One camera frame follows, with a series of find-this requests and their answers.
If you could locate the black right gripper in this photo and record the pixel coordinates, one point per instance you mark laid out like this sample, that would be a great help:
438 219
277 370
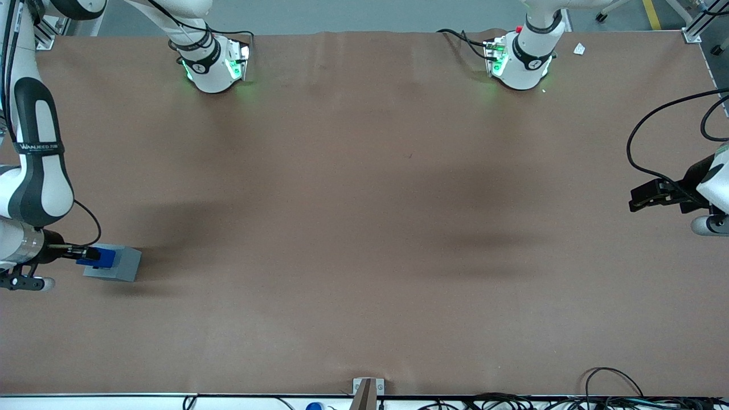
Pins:
52 247

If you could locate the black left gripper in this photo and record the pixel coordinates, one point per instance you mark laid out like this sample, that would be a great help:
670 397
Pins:
689 186

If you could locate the blue cube part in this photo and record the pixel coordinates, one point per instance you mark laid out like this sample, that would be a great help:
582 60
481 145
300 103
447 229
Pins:
108 257

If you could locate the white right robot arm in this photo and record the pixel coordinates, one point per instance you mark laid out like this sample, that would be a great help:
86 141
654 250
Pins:
42 188

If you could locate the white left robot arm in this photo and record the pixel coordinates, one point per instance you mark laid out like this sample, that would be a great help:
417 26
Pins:
527 68

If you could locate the gray square socket base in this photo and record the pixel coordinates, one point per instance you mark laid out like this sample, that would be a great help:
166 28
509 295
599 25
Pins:
128 265

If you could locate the left base connector plate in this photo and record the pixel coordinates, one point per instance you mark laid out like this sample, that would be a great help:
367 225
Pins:
495 57

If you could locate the base connector plate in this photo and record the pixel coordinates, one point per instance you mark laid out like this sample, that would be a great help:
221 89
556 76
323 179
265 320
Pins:
495 57
239 62

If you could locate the right base connector plate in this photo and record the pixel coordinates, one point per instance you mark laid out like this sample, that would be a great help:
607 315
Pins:
239 62

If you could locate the white paper tag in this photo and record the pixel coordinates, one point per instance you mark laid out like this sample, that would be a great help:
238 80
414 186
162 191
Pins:
579 49

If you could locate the brown table mat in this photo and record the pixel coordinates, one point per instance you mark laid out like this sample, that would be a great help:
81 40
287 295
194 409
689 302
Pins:
364 228

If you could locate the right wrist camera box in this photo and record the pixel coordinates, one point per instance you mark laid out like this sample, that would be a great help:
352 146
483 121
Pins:
25 282

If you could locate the aluminium frame profile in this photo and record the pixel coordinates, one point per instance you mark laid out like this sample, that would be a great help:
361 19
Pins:
703 20
51 31

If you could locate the metal bracket with brown post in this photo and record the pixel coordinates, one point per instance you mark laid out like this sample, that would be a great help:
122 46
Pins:
365 396

